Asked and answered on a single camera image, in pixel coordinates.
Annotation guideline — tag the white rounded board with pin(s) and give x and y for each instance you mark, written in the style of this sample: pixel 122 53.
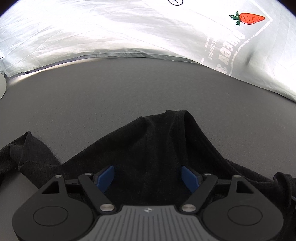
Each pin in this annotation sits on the white rounded board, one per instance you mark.
pixel 2 85

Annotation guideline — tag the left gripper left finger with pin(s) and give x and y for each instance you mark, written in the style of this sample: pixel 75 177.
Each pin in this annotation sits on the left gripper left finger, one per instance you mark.
pixel 65 209

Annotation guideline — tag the white printed carrot curtain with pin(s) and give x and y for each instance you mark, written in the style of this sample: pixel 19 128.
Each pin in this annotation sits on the white printed carrot curtain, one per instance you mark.
pixel 253 41

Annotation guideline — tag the black knit sweater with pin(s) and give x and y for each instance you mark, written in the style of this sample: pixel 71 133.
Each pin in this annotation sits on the black knit sweater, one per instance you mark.
pixel 148 155

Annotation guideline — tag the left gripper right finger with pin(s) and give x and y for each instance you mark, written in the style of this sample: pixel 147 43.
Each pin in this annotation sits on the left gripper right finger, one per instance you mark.
pixel 229 209

